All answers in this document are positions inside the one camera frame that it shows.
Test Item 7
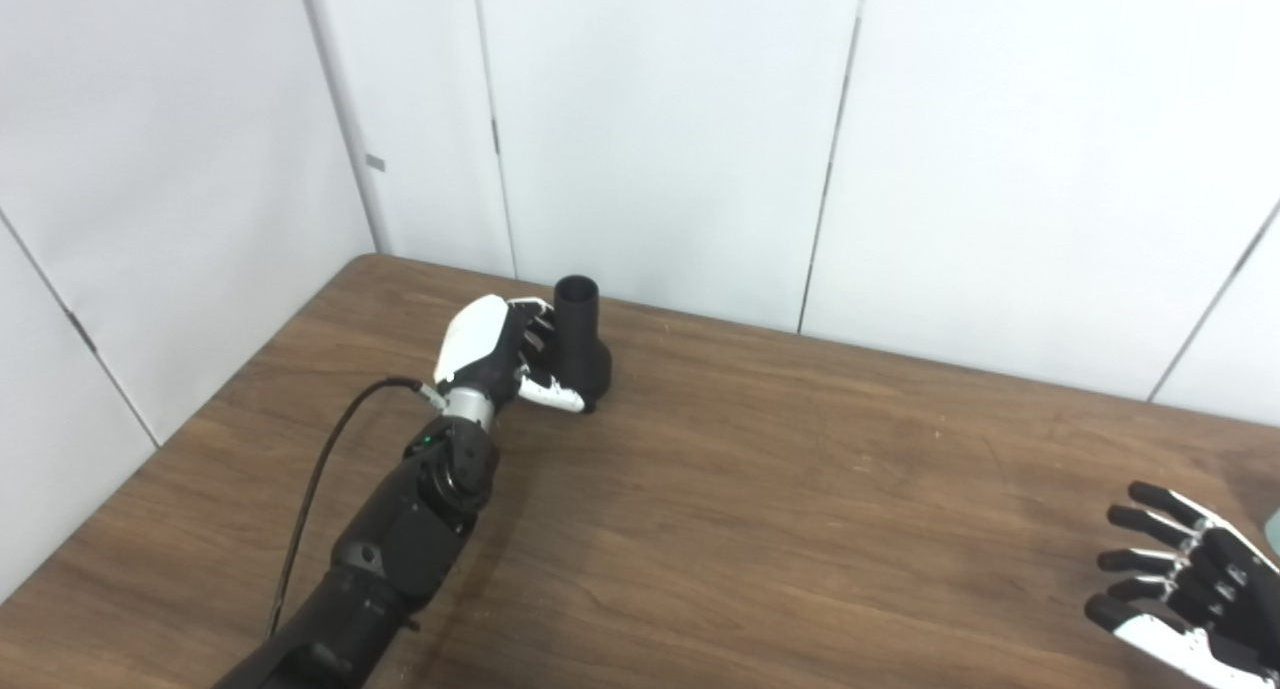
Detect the black flared nozzle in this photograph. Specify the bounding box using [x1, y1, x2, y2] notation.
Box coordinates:
[553, 276, 613, 411]

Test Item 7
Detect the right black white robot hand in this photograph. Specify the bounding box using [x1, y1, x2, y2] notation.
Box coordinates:
[1085, 481, 1280, 689]

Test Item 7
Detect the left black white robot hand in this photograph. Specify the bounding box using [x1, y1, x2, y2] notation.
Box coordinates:
[433, 294, 598, 415]

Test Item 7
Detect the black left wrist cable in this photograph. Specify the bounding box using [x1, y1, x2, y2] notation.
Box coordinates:
[265, 377, 446, 638]

